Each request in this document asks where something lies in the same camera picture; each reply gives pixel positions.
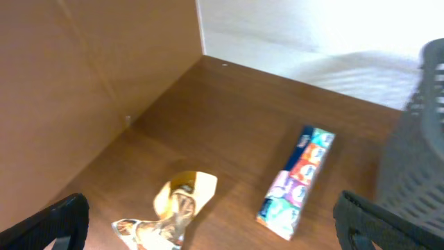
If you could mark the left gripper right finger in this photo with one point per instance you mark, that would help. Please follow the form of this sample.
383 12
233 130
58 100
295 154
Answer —
362 225

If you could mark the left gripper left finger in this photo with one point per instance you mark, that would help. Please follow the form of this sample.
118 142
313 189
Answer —
63 224

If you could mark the grey plastic basket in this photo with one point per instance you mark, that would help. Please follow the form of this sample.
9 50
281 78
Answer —
410 176

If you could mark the colourful tissue pack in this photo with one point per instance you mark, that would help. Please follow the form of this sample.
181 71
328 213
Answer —
282 206

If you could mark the left beige snack bag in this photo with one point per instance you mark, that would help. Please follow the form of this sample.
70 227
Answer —
177 204

